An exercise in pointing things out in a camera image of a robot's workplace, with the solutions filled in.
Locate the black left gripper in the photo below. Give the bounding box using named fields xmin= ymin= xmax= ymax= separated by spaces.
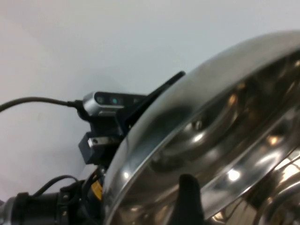
xmin=78 ymin=71 xmax=186 ymax=166

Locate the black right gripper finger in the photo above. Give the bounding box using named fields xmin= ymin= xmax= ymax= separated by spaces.
xmin=172 ymin=173 xmax=204 ymax=225

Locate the stainless steel lid black knob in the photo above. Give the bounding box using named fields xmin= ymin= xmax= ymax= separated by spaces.
xmin=103 ymin=30 xmax=300 ymax=225

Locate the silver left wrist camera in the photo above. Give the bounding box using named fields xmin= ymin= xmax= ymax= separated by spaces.
xmin=83 ymin=91 xmax=147 ymax=117

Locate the thick black camera cable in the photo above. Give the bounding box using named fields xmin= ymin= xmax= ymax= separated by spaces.
xmin=0 ymin=97 xmax=89 ymax=120

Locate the thin black cable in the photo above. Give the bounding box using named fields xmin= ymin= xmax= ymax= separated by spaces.
xmin=32 ymin=174 xmax=80 ymax=197

